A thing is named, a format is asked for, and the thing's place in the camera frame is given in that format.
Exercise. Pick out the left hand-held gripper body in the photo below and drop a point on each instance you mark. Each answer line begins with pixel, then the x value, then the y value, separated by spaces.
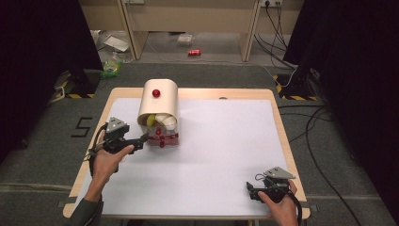
pixel 116 139

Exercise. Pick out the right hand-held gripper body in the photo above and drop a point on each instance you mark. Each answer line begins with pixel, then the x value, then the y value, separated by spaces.
pixel 276 189

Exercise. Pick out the cream roll-top storage box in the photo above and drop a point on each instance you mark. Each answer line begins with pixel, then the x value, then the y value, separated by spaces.
pixel 158 100

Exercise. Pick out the person's right hand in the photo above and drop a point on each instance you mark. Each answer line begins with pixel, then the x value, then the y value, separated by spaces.
pixel 282 209

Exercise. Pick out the person's left hand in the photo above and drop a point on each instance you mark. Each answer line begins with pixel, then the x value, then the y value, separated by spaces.
pixel 105 164

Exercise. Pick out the yellow-green fruit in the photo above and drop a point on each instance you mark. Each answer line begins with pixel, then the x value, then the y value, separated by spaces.
pixel 151 120

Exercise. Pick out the white cup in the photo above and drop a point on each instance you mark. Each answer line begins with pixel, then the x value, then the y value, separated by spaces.
pixel 163 118
pixel 171 123

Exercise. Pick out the white table sheet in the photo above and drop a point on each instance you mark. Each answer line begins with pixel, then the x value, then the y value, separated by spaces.
pixel 213 150

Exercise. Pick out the black stand base striped tape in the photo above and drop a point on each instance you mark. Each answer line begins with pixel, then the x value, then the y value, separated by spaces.
pixel 83 85
pixel 296 89

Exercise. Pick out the wooden table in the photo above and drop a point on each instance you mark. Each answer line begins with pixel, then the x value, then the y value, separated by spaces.
pixel 200 93

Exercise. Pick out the green packet on floor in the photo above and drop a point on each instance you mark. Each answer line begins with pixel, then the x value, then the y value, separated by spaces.
pixel 112 67

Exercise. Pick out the red drink can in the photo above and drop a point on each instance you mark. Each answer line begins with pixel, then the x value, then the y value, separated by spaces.
pixel 194 52

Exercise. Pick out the clear plastic container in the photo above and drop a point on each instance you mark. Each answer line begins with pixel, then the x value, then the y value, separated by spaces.
pixel 185 39

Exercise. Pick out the black curtain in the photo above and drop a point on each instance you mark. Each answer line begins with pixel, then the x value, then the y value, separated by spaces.
pixel 40 62
pixel 354 78

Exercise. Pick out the beige wooden desk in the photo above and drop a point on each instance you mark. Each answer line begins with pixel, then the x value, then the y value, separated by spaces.
pixel 188 15

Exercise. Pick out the white wall socket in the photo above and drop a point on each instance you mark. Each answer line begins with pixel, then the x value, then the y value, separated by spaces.
pixel 271 3

